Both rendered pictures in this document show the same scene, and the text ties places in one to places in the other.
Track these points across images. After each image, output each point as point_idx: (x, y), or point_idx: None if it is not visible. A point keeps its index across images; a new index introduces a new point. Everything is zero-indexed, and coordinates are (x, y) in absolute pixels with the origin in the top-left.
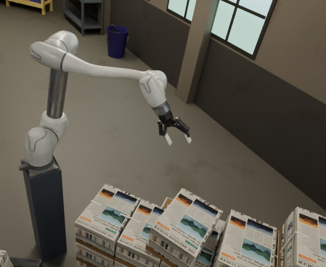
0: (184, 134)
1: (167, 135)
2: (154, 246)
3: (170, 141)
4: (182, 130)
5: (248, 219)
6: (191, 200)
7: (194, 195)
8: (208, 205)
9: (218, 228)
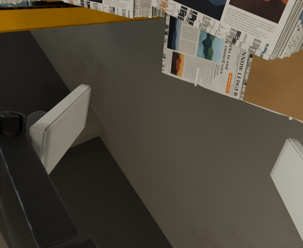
0: (39, 124)
1: None
2: None
3: (281, 173)
4: (3, 160)
5: (100, 2)
6: (234, 4)
7: (227, 38)
8: (184, 4)
9: (221, 69)
